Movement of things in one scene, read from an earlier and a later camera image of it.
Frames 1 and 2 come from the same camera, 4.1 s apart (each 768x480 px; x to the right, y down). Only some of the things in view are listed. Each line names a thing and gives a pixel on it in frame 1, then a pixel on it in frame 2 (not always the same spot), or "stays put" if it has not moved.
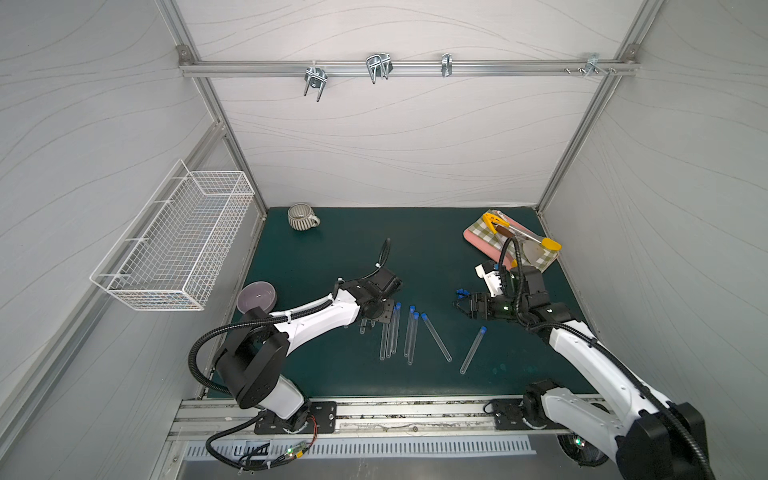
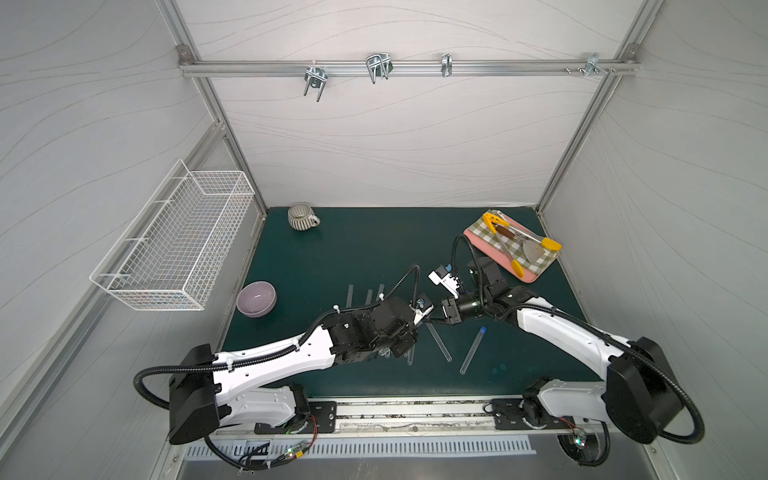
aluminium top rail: (406, 66) stays put
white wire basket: (168, 257) stays put
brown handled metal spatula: (533, 250) stays put
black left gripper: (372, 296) to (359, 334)
